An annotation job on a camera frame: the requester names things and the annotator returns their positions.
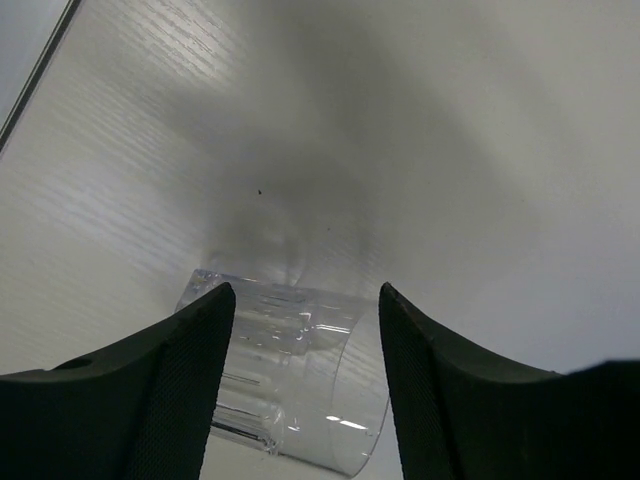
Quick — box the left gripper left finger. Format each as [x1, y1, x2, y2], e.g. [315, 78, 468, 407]
[1, 283, 236, 479]

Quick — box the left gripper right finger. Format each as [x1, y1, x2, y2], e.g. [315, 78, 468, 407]
[379, 284, 639, 479]

